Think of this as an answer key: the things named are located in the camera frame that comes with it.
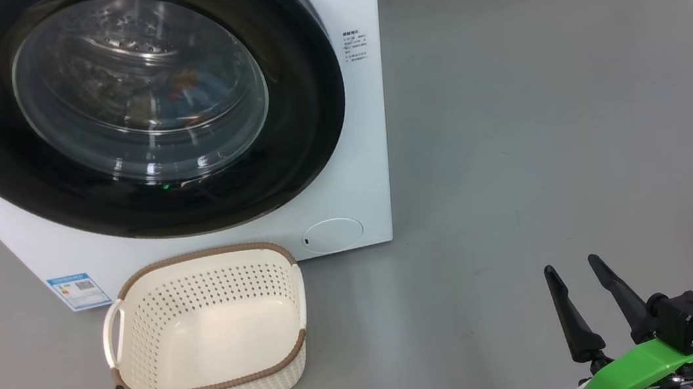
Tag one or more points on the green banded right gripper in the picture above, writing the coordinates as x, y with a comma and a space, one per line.
632, 367

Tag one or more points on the blue garment with orange prints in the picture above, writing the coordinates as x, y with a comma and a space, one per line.
202, 96

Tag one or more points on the white front-load washing machine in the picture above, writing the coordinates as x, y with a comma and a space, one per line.
357, 173

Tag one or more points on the blue energy label sticker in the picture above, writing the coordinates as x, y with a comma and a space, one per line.
79, 292

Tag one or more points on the round white filter cover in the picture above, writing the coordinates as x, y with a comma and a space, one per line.
333, 235

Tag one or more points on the small printed text sticker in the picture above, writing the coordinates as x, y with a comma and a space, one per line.
355, 46

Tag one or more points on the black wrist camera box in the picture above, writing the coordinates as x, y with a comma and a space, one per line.
689, 317

